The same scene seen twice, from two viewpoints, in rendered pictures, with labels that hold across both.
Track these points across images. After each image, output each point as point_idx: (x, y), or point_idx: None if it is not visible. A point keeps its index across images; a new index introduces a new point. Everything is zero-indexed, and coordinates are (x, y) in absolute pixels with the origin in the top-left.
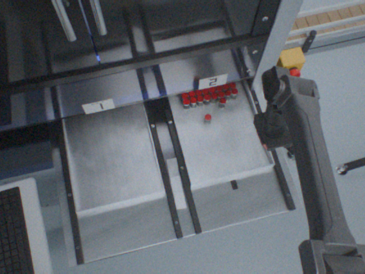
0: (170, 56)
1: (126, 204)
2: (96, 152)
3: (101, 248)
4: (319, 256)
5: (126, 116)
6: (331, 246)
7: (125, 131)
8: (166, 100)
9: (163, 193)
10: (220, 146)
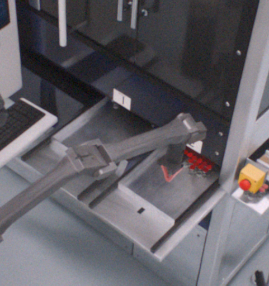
0: (170, 89)
1: None
2: (97, 129)
3: (39, 165)
4: (93, 142)
5: (135, 130)
6: (103, 149)
7: (124, 136)
8: None
9: None
10: (160, 189)
